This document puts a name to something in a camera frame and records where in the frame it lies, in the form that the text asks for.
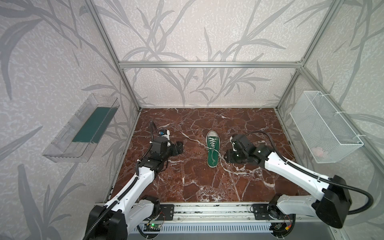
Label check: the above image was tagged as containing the pink object in basket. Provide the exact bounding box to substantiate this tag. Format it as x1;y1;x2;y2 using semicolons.
311;147;328;158

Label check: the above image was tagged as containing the green canvas sneaker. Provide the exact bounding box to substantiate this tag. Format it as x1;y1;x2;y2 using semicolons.
206;131;220;168

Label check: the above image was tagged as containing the white wire mesh basket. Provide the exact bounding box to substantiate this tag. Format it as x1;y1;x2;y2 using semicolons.
290;91;364;164

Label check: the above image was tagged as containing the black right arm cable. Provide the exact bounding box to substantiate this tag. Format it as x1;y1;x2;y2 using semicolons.
245;130;375;216

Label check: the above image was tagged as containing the right circuit board with wires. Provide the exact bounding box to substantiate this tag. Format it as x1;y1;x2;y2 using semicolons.
270;222;295;239

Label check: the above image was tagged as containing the aluminium cage frame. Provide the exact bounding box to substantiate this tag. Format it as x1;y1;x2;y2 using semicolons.
83;0;384;205

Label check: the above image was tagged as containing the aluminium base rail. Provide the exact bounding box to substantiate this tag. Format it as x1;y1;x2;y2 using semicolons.
129;202;330;237

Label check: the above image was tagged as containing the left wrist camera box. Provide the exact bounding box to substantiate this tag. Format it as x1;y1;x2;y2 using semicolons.
159;130;170;140

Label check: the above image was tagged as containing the clear plastic wall tray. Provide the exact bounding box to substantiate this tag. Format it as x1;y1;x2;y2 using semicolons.
43;94;120;163

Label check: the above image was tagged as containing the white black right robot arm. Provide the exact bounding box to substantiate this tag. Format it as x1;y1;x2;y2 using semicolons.
225;134;352;229

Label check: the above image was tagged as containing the white shoelace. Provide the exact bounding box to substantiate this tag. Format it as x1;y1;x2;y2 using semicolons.
181;131;256;176

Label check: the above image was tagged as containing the green circuit board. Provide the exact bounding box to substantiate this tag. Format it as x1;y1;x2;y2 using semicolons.
143;224;162;232

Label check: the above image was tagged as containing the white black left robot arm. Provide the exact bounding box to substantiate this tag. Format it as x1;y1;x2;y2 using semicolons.
83;135;184;240

